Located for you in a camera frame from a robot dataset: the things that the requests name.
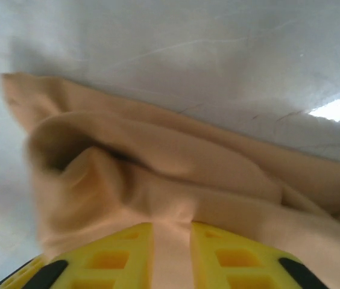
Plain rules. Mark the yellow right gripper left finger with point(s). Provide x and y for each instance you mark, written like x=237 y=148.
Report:
x=103 y=265

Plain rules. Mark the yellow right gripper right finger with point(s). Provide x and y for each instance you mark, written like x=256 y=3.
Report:
x=236 y=265

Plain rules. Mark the tan t-shirt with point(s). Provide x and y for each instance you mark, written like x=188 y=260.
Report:
x=158 y=150

